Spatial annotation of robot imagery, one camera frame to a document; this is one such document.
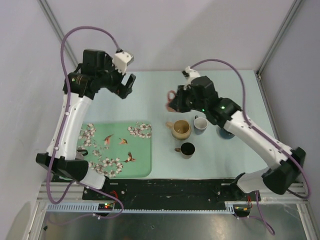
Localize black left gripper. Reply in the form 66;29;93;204
97;56;136;99

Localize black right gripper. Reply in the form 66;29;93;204
169;85;207;114

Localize pink cup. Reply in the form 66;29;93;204
165;90;176;113

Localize light blue coffee mug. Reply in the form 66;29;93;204
193;115;208;135

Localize dark blue mug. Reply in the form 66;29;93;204
218;128;235;140

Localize brown small cup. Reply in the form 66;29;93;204
174;142;196;159

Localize mauve mug black handle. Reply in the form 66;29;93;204
75;149;88;160

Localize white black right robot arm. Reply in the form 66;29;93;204
168;76;306;201

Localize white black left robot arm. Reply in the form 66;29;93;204
35;49;136;200

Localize green floral tray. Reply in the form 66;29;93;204
77;121;152;179

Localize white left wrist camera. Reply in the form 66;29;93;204
112;51;134;76

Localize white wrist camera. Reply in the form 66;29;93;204
112;51;134;76
182;66;201;89

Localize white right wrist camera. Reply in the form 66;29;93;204
182;66;201;89

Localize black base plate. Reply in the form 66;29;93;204
82;178;261;211

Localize left aluminium corner post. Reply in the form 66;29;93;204
37;0;78;68

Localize aluminium corner post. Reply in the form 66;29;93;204
256;0;305;81
37;0;78;68

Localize aluminium frame rail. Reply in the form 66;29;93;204
37;182;84;202

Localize grey slotted cable duct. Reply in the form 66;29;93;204
46;201;251;215

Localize right aluminium corner post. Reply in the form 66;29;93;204
256;0;305;81

